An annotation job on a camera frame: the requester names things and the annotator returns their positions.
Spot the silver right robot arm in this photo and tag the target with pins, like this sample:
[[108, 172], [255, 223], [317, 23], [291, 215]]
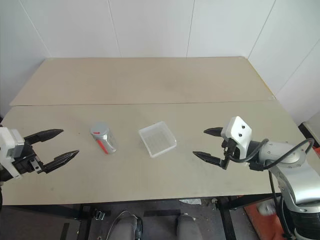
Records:
[[296, 180]]

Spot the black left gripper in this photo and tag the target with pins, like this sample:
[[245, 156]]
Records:
[[25, 160]]

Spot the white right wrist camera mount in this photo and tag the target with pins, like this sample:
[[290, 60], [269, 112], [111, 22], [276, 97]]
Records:
[[240, 132]]

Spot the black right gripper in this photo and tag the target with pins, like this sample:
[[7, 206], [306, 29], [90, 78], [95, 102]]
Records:
[[230, 148]]

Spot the red object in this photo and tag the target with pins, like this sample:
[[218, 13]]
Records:
[[317, 153]]

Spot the grey rounded shape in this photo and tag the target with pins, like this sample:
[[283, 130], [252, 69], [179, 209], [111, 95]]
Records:
[[185, 227], [125, 228]]

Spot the small silver metal clamp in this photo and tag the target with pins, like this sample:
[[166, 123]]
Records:
[[99, 215]]

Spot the clear square plastic container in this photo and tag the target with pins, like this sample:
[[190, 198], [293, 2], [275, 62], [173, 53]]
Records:
[[158, 140]]

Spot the black metal table frame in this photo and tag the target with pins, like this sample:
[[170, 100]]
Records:
[[226, 220]]

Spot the orange floor mat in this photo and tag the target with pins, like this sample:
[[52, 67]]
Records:
[[252, 212]]

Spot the white box with dark edge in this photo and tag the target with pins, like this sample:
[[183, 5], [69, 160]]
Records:
[[311, 130]]

